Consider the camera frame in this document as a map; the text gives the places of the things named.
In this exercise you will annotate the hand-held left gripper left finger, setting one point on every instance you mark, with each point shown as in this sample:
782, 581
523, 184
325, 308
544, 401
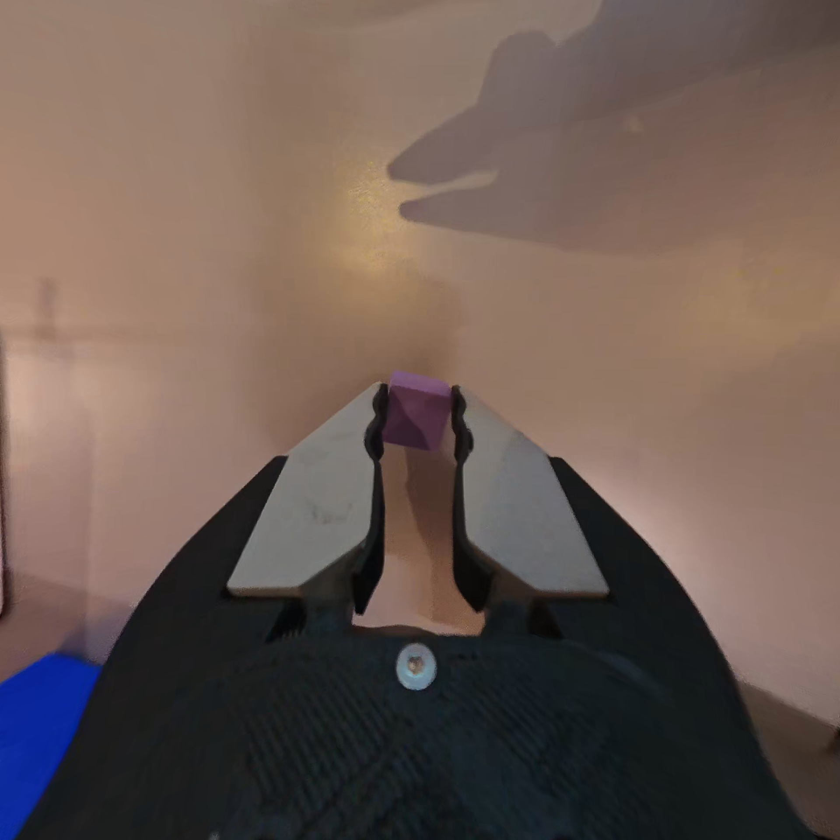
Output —
308, 518

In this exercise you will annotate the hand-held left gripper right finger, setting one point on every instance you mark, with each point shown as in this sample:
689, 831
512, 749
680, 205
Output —
525, 518

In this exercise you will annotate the blue plastic bin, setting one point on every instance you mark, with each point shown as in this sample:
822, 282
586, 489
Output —
39, 722

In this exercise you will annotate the purple foam cube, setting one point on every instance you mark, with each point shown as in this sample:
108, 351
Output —
417, 410

